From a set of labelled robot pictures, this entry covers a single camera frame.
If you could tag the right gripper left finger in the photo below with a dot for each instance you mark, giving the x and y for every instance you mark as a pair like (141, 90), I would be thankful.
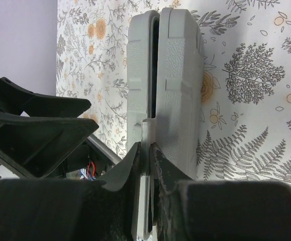
(65, 209)

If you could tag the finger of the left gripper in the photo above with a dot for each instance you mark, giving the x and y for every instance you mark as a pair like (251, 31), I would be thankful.
(15, 100)

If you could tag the grey plastic tool case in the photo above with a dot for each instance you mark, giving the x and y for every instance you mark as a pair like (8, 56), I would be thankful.
(165, 61)

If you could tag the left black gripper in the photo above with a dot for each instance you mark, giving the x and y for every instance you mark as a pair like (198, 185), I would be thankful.
(33, 147)

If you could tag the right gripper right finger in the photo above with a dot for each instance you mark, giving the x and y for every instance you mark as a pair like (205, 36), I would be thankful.
(217, 210)

